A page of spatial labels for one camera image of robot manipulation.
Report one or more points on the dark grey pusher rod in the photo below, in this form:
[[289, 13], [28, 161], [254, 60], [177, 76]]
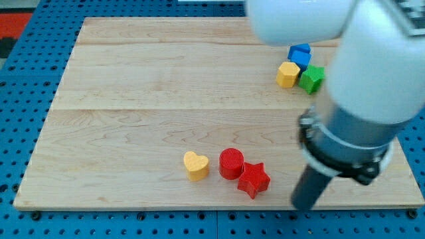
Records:
[[309, 188]]

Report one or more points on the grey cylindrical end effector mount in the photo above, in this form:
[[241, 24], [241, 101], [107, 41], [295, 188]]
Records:
[[337, 143]]

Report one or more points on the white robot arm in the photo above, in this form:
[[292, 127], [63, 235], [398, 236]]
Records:
[[372, 89]]

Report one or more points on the yellow heart block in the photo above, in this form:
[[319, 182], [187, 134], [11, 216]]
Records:
[[197, 166]]

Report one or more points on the red star block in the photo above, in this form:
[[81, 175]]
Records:
[[253, 179]]

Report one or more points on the green star block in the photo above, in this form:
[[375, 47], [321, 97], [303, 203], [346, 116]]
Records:
[[312, 78]]

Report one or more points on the red cylinder block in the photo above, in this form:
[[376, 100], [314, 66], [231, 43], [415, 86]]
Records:
[[231, 161]]

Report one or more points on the yellow hexagon block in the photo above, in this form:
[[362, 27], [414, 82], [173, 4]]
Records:
[[287, 74]]

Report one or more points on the blue block front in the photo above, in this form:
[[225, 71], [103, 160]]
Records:
[[301, 59]]

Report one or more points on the blue block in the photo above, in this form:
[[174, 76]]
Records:
[[299, 47], [301, 59]]

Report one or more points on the blue block rear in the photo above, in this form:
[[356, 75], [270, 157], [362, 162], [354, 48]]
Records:
[[299, 47]]

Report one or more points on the light wooden board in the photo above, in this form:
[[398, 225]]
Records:
[[138, 93]]

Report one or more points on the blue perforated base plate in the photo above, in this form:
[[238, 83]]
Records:
[[29, 78]]

